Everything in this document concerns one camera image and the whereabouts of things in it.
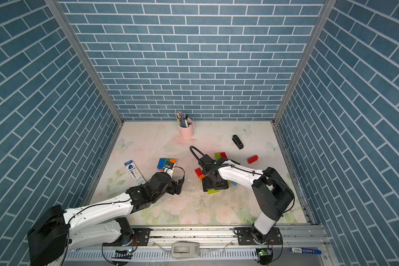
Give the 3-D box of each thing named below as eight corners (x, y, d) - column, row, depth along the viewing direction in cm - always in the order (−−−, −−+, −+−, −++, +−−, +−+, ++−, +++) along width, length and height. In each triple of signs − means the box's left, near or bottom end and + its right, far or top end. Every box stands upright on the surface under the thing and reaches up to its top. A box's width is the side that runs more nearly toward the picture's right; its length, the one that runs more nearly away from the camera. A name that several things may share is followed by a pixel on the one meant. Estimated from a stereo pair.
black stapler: (239, 149, 108) (240, 146, 106) (230, 139, 114) (231, 135, 111) (243, 148, 109) (244, 144, 107) (234, 137, 115) (235, 134, 112)
